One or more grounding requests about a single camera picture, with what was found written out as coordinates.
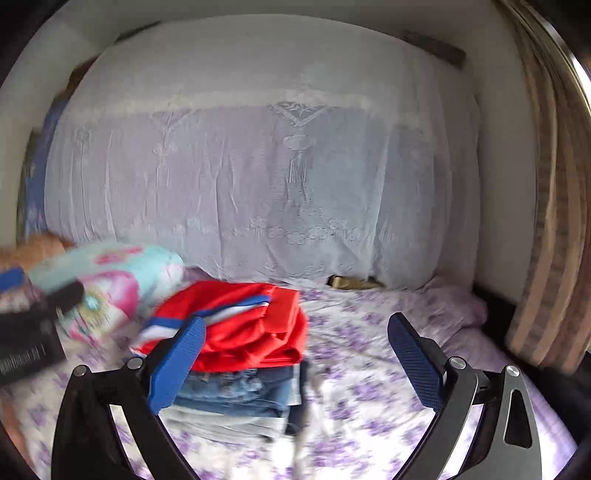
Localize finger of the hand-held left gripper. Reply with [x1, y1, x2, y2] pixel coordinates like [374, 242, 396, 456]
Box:
[0, 268, 27, 291]
[46, 281, 86, 309]

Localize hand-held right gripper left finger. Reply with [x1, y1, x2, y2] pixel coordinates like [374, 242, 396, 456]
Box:
[52, 315, 207, 480]

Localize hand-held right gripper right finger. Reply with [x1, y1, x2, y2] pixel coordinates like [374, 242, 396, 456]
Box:
[387, 312, 543, 480]

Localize red blue white jacket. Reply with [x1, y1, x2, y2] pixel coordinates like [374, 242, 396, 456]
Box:
[131, 281, 309, 374]

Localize folded grey pants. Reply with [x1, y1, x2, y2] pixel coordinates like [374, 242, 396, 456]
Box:
[161, 406, 296, 445]

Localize folded dark navy pants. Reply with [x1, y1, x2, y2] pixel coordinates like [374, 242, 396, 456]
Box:
[284, 360, 311, 437]

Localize brown folded blanket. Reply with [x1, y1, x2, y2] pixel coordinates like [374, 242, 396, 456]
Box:
[0, 233, 77, 273]

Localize folded blue jeans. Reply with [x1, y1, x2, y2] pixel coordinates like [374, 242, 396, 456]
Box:
[173, 362, 303, 418]

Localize folded floral blanket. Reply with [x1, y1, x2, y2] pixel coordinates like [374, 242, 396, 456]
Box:
[28, 240, 185, 343]

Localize purple floral bedsheet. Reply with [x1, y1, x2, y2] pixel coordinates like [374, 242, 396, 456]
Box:
[0, 265, 580, 480]

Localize blue floral cloth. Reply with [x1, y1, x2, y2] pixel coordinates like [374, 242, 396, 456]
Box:
[23, 99, 70, 241]

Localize striped beige curtain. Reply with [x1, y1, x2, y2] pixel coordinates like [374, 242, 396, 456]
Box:
[503, 0, 591, 374]

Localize white lace cloth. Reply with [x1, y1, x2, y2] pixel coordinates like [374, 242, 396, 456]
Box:
[44, 21, 483, 291]

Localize wooden bed frame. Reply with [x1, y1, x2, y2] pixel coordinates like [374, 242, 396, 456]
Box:
[325, 274, 384, 291]

